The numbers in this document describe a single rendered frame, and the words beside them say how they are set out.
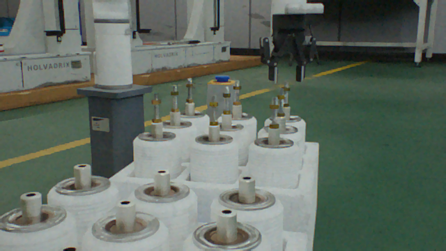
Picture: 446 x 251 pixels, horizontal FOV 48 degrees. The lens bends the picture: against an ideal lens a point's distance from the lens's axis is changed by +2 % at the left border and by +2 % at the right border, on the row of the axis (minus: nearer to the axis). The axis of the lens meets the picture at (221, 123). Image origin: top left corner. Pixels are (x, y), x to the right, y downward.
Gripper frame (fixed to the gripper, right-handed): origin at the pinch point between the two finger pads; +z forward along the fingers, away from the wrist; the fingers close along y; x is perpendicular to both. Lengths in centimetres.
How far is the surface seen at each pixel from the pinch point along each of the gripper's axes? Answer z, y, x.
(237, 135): 10.9, 16.2, 7.3
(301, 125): 10.9, -1.5, 4.6
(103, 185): 10, 49, 31
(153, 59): 19, -46, -270
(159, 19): -9, -156, -618
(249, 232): 10, 37, 54
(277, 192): 17.1, 17.0, 26.0
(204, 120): 10.9, 16.9, -9.7
